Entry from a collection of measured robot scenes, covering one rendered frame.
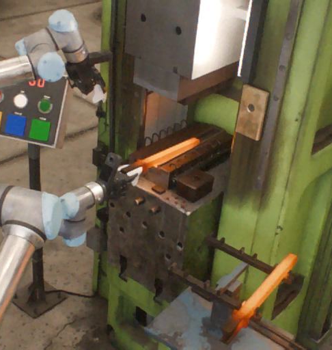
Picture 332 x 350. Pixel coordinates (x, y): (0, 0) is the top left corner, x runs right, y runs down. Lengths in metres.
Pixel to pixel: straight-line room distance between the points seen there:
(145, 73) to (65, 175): 1.99
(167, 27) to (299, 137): 0.55
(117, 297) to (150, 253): 0.38
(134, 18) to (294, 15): 0.53
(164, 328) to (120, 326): 0.72
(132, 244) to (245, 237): 0.45
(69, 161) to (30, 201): 2.55
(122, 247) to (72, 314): 0.67
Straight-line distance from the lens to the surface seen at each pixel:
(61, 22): 1.85
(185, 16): 1.95
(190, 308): 2.13
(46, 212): 1.59
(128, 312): 2.72
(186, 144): 2.34
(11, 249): 1.58
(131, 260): 2.45
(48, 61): 1.72
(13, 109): 2.44
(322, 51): 1.90
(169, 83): 2.06
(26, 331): 2.96
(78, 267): 3.27
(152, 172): 2.24
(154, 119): 2.46
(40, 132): 2.38
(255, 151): 2.10
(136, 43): 2.11
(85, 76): 1.98
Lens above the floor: 2.13
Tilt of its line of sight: 32 degrees down
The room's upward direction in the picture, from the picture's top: 6 degrees clockwise
